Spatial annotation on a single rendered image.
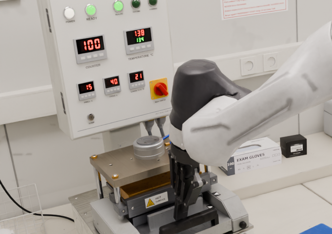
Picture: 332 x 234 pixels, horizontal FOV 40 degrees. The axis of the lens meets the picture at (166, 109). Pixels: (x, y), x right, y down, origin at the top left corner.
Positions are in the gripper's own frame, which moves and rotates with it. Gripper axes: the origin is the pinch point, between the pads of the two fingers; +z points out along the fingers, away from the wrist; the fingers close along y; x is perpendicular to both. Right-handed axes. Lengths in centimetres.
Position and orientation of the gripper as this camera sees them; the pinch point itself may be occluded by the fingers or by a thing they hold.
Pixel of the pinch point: (181, 207)
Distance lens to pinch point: 110.8
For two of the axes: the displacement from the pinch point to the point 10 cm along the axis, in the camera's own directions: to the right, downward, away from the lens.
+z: -0.6, 8.2, 5.7
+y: 4.6, 5.3, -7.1
